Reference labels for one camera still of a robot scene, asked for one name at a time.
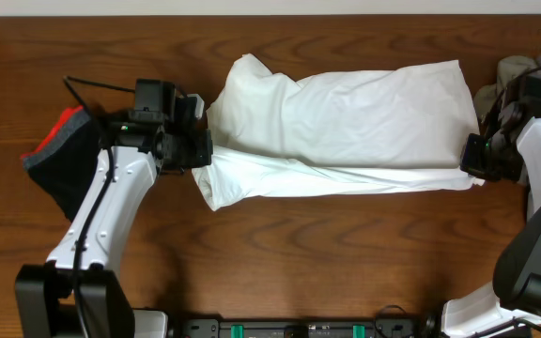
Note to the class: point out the folded grey garment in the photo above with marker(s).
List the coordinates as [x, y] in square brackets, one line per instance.
[73, 125]

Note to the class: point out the folded black garment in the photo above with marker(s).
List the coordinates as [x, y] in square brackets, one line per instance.
[68, 174]

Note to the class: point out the white t-shirt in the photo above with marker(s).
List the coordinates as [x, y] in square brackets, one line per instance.
[352, 132]

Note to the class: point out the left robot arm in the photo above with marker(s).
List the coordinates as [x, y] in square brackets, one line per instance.
[98, 169]

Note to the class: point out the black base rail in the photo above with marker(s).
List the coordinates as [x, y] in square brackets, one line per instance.
[389, 323]

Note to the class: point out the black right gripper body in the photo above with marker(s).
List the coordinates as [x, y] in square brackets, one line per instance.
[493, 159]

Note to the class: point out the folded red garment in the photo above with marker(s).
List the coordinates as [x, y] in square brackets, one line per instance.
[66, 115]

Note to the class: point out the olive grey garment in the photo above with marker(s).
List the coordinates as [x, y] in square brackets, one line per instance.
[508, 68]

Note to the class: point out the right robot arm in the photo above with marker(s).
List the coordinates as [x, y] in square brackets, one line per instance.
[513, 297]

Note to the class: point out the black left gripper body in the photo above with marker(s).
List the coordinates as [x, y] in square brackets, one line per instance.
[186, 150]

